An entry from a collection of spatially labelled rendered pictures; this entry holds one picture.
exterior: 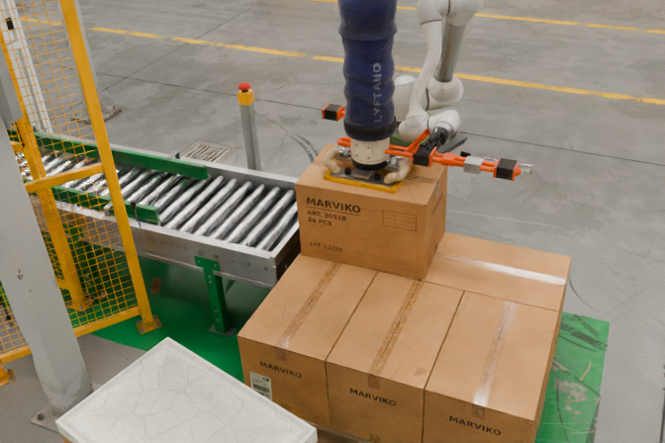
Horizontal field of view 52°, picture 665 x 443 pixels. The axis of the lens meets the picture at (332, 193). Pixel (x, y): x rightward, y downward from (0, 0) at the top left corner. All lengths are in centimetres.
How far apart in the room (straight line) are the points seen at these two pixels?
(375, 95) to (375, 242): 67
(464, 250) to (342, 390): 92
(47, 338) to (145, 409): 120
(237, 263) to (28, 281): 93
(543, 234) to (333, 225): 172
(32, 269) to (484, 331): 183
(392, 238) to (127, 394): 140
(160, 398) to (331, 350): 93
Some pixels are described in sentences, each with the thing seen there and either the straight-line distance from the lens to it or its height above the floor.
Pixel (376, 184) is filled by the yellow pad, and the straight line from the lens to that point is 297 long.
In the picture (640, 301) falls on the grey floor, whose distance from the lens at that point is 406.
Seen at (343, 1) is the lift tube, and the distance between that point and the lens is 273.
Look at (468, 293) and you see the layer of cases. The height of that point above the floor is 54.
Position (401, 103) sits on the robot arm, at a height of 100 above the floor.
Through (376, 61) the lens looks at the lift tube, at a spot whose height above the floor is 150.
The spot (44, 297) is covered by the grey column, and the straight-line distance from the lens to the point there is 310.
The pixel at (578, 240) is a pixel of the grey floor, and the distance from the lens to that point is 442.
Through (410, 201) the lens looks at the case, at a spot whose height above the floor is 94.
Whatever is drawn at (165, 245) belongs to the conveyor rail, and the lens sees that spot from 353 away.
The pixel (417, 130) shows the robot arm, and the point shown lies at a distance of 325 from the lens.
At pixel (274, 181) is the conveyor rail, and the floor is 58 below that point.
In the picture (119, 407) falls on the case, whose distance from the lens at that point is 209.
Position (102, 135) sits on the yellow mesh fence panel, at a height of 115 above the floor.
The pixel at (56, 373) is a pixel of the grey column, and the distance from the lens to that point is 331.
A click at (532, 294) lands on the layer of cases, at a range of 310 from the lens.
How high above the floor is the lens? 251
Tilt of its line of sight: 32 degrees down
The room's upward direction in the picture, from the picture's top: 3 degrees counter-clockwise
